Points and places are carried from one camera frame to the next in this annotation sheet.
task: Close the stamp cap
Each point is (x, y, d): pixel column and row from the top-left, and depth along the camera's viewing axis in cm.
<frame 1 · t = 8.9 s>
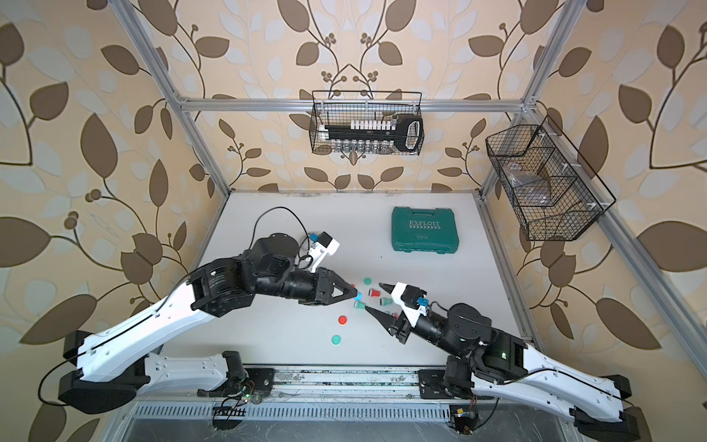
left hand: (350, 292, 55), fingers open
right hand: (374, 294, 59), fingers open
green tool case: (424, 229, 104), point 6 cm above the table
red cap lower: (342, 319, 88), on the table
green cap bottom: (336, 339, 84), on the table

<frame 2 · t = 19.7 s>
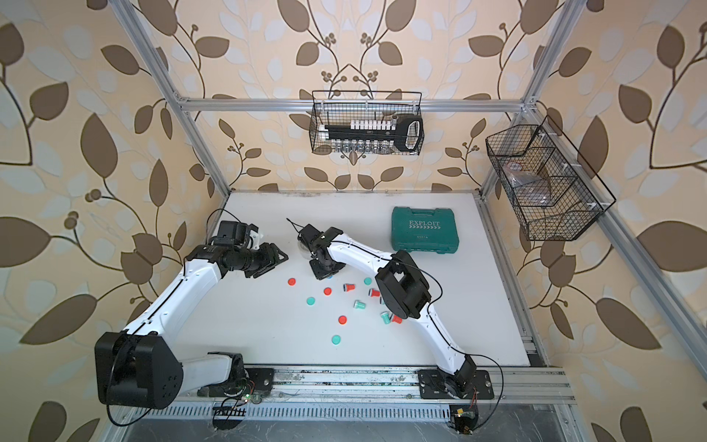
left hand: (276, 256, 83), fingers open
right hand: (326, 271, 95), fingers closed
red cap far left: (292, 282, 96), on the table
red cap centre: (328, 291, 93), on the table
green cap left: (310, 300, 91), on the table
green stamp left: (359, 305, 89), point 2 cm above the table
green stamp lower: (386, 318, 87), on the table
the other named things where they were.

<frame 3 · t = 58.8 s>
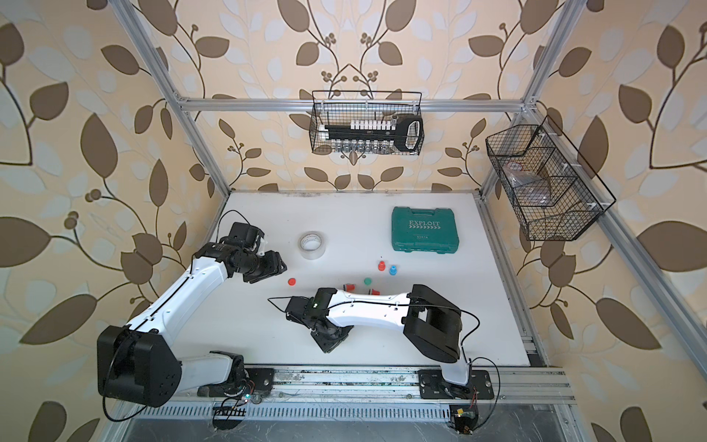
left hand: (274, 266, 83), fingers open
right hand: (333, 339, 79), fingers closed
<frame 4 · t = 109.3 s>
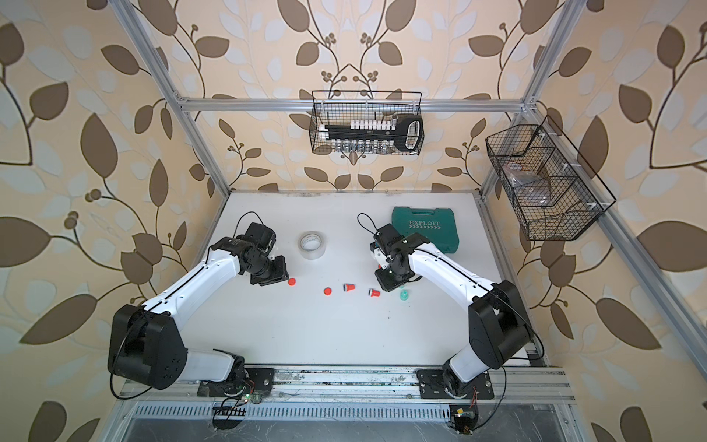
left hand: (281, 273, 84), fingers open
right hand: (388, 282, 85), fingers open
